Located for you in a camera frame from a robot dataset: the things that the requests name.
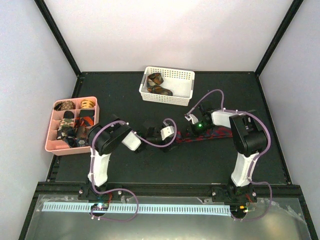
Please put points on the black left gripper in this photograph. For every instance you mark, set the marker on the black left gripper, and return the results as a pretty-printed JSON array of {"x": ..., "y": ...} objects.
[{"x": 169, "y": 147}]

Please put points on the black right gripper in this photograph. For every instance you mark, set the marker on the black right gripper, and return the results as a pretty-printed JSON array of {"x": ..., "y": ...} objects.
[{"x": 193, "y": 131}]

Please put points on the red navy striped tie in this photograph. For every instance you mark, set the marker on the red navy striped tie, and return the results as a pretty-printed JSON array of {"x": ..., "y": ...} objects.
[{"x": 217, "y": 132}]

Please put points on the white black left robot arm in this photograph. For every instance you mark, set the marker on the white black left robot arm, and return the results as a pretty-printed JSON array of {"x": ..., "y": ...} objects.
[{"x": 104, "y": 140}]

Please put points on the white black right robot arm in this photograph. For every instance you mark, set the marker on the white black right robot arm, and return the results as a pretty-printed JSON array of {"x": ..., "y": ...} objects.
[{"x": 250, "y": 135}]

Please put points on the white perforated plastic basket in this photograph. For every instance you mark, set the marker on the white perforated plastic basket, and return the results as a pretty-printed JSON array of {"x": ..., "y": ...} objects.
[{"x": 176, "y": 89}]

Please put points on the brown patterned tie in basket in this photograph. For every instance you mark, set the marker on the brown patterned tie in basket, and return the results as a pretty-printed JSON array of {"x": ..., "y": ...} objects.
[{"x": 154, "y": 85}]

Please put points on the orange navy striped tie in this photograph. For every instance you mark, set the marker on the orange navy striped tie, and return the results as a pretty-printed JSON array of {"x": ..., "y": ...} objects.
[{"x": 85, "y": 121}]

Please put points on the orange patterned rolled tie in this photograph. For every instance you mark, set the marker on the orange patterned rolled tie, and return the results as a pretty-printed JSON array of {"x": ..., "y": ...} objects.
[{"x": 87, "y": 104}]

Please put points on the dark geometric rolled tie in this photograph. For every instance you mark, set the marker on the dark geometric rolled tie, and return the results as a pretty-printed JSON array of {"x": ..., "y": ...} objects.
[{"x": 74, "y": 142}]

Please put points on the camouflage rolled tie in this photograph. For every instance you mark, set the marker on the camouflage rolled tie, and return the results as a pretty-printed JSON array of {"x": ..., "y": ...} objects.
[{"x": 65, "y": 125}]

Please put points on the black rolled tie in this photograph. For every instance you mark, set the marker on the black rolled tie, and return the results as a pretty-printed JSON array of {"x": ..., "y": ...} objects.
[{"x": 68, "y": 114}]

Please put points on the brown monogram rolled tie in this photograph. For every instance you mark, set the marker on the brown monogram rolled tie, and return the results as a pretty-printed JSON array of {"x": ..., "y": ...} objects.
[{"x": 64, "y": 105}]

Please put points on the pink divided organizer tray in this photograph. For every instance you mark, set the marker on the pink divided organizer tray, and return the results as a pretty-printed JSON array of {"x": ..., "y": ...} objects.
[{"x": 54, "y": 140}]

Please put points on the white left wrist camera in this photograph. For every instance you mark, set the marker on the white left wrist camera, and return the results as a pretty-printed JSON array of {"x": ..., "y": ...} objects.
[{"x": 167, "y": 132}]

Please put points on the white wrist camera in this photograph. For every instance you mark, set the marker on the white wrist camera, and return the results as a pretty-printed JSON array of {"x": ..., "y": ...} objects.
[
  {"x": 167, "y": 132},
  {"x": 191, "y": 118}
]

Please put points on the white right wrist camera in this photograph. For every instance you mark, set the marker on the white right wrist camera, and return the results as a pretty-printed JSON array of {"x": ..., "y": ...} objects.
[{"x": 191, "y": 118}]

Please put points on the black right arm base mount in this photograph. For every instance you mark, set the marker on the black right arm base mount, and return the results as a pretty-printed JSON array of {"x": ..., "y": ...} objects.
[{"x": 229, "y": 193}]

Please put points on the light blue slotted cable duct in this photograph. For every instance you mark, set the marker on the light blue slotted cable duct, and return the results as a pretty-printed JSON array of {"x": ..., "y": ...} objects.
[{"x": 121, "y": 208}]

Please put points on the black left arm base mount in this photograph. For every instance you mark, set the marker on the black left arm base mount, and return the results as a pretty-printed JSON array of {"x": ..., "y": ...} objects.
[{"x": 87, "y": 193}]

